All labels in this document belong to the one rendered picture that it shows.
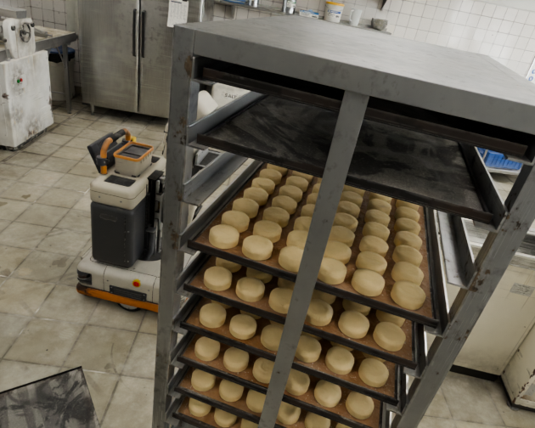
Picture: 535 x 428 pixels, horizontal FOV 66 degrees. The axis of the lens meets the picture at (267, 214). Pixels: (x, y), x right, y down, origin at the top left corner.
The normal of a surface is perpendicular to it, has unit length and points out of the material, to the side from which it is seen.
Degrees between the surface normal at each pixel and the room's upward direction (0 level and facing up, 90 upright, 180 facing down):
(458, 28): 90
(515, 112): 90
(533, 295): 90
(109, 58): 90
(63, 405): 0
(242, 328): 0
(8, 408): 0
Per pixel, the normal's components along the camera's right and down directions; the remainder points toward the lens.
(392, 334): 0.17, -0.86
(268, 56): -0.29, 0.43
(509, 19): -0.03, 0.49
